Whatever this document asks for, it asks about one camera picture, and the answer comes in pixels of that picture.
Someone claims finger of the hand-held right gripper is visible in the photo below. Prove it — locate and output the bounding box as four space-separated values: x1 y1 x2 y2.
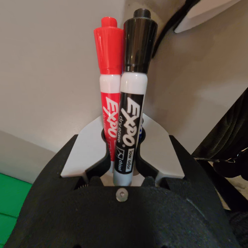
125 0 185 56
174 0 242 34

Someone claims black dry erase marker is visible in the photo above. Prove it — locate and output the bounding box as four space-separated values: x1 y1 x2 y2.
113 9 158 187

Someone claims black hook-and-loop strap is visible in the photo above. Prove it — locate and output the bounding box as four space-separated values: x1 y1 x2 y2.
152 0 202 58

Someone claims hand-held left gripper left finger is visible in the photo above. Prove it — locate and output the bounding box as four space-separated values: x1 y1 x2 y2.
60 115 111 184

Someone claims blue dry erase marker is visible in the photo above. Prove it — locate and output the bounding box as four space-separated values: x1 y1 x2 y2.
121 66 146 153

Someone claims red dry erase marker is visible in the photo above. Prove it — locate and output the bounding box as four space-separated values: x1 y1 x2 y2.
94 17 124 173

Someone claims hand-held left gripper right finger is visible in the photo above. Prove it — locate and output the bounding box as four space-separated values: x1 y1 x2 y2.
136 114 185 186

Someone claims green plastic bin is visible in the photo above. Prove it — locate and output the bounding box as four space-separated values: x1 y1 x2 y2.
0 173 33 248

